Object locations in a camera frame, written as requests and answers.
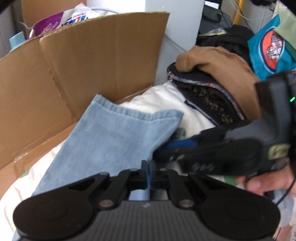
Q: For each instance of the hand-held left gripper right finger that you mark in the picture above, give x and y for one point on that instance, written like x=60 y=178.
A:
x=159 y=180

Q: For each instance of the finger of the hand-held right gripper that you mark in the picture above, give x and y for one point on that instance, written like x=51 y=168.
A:
x=171 y=155
x=185 y=142

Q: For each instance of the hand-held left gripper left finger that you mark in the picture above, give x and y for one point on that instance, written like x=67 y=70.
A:
x=143 y=179

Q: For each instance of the light blue jeans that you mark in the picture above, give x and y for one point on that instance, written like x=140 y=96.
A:
x=111 y=139

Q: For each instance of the person's right hand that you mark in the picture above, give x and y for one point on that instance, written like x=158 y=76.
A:
x=266 y=183

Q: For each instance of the cream bear print blanket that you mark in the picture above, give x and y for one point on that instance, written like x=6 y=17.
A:
x=166 y=99

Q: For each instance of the dark patterned garment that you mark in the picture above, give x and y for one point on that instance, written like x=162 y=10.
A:
x=208 y=95

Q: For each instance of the teal printed bag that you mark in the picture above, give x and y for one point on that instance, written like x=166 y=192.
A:
x=270 y=51

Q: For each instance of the brown folded garment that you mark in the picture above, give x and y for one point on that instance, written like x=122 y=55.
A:
x=219 y=62

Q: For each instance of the flattened brown cardboard sheet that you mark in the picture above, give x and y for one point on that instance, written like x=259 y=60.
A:
x=81 y=69

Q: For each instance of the yellow table pole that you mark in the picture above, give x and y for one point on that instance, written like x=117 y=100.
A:
x=238 y=11

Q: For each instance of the white blue package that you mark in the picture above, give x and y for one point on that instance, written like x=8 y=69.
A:
x=78 y=14

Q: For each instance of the purple detergent bag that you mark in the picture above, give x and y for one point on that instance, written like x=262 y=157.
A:
x=46 y=24

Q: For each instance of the blue detergent bottle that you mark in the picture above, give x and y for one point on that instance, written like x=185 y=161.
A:
x=16 y=40

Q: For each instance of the light grey appliance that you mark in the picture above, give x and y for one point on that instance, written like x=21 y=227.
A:
x=8 y=30

